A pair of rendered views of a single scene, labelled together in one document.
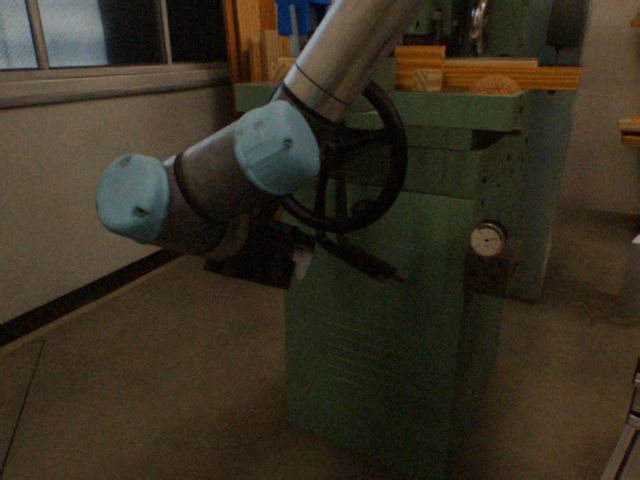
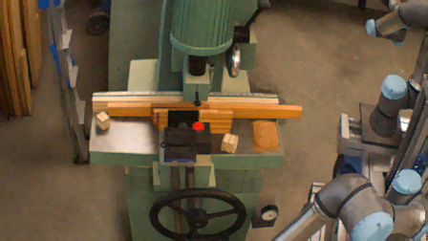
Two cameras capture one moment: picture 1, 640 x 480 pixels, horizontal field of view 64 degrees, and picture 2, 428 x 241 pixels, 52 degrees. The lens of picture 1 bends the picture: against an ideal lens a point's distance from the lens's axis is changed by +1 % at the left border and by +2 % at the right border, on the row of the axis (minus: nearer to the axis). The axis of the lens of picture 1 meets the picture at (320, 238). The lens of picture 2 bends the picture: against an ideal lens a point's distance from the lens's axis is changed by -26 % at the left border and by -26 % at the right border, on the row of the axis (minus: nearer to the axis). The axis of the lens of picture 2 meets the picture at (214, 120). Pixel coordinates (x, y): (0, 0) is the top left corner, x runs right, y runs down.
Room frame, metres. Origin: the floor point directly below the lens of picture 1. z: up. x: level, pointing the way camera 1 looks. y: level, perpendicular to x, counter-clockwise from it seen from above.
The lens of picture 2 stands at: (0.11, 0.58, 2.13)
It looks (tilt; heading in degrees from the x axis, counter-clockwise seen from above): 44 degrees down; 321
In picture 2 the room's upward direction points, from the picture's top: 7 degrees clockwise
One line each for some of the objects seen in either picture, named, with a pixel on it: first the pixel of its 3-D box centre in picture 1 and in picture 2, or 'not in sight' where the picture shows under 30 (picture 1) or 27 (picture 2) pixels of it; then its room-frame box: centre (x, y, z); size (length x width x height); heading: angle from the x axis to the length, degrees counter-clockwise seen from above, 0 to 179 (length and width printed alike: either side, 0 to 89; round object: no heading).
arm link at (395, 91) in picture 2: not in sight; (394, 94); (0.83, -0.88, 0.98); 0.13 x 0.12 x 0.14; 63
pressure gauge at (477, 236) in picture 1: (488, 242); (268, 213); (0.85, -0.30, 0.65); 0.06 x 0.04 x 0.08; 60
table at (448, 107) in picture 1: (366, 102); (181, 147); (1.09, -0.10, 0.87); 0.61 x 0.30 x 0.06; 60
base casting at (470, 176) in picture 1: (416, 141); (187, 120); (1.27, -0.24, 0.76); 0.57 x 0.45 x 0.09; 150
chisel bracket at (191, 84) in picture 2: (410, 21); (196, 78); (1.18, -0.19, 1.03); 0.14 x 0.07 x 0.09; 150
